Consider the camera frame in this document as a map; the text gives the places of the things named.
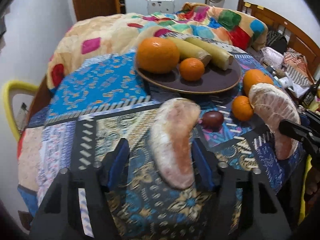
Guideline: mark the medium orange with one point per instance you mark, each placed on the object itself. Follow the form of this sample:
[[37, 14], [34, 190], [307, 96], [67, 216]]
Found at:
[[253, 77]]

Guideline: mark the large orange with sticker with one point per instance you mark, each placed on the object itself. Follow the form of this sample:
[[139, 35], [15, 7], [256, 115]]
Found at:
[[157, 55]]

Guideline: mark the dark glass bottle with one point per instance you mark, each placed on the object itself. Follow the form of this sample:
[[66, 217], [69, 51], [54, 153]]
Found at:
[[309, 96]]

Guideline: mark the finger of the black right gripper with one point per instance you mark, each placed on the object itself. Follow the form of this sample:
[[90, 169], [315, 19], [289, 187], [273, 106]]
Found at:
[[297, 131]]

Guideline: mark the wooden bed headboard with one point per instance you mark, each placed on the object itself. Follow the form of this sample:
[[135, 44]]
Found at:
[[296, 38]]

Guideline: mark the dark purple plate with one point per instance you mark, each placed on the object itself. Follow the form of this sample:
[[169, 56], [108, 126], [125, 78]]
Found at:
[[214, 80]]

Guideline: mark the dark red passion fruit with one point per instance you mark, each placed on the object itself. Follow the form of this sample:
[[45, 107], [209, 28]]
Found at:
[[212, 120]]

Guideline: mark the colourful patchwork fleece blanket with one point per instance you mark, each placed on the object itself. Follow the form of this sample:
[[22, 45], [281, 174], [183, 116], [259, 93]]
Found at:
[[117, 34]]

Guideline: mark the sugarcane stick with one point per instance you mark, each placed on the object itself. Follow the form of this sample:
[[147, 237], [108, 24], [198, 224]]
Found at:
[[188, 50], [220, 57]]

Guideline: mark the peeled pomelo segment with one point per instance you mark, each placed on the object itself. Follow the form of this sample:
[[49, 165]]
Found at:
[[272, 105], [169, 141]]

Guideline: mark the yellow foam tube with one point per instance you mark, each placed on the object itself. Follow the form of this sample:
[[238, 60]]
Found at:
[[8, 91]]

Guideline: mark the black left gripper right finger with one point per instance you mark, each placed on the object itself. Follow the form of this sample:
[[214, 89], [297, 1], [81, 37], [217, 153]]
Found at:
[[245, 206]]

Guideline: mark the white suitcase box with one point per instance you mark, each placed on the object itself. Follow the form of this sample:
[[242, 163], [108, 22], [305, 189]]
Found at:
[[161, 6]]

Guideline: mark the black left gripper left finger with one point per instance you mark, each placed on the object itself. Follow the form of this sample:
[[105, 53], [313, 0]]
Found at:
[[75, 205]]

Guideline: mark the small mandarin orange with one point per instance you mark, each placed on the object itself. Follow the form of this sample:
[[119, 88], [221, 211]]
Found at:
[[242, 109], [191, 69]]

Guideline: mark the blue patterned patchwork bedsheet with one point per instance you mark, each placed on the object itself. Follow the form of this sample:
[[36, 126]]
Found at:
[[106, 100]]

